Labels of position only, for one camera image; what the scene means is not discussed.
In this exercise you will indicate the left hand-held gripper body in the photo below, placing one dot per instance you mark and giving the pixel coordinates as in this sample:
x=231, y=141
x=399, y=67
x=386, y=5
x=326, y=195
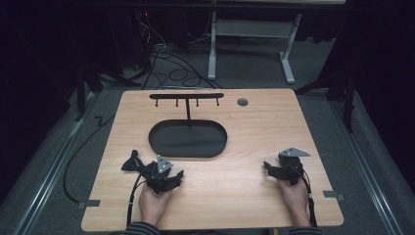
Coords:
x=156, y=178

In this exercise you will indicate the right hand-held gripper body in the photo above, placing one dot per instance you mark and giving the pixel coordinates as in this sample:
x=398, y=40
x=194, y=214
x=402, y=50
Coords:
x=289, y=169

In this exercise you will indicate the person's left hand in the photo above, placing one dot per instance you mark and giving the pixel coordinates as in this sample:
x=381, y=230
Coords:
x=153, y=204

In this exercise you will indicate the person's right hand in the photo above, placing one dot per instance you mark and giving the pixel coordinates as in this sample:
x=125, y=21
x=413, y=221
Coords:
x=295, y=199

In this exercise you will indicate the black hook stand with tray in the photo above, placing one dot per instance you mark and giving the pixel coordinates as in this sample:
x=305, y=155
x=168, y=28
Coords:
x=187, y=138

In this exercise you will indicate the grey tape piece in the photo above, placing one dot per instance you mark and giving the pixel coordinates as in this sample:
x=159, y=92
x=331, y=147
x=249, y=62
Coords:
x=88, y=204
x=333, y=195

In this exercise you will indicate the person's left striped sleeve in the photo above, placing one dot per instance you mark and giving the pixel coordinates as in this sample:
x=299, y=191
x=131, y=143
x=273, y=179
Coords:
x=142, y=229

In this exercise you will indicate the person's striped sleeve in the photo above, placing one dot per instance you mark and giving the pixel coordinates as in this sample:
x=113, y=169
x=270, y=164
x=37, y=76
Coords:
x=142, y=229
x=305, y=231

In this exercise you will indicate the person's right striped sleeve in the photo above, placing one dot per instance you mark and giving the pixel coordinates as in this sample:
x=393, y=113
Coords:
x=305, y=231

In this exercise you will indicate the grey round table grommet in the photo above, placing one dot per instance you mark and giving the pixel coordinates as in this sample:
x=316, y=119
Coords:
x=242, y=102

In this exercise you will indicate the black metal stand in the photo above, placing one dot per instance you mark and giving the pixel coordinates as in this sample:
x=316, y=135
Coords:
x=349, y=104
x=80, y=94

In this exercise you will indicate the metal floor rail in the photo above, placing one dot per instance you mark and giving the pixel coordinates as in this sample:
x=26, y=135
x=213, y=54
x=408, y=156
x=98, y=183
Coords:
x=49, y=181
x=372, y=176

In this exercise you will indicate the white metal desk frame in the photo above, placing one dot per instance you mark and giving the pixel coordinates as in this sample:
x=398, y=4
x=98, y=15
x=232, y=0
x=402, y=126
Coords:
x=251, y=28

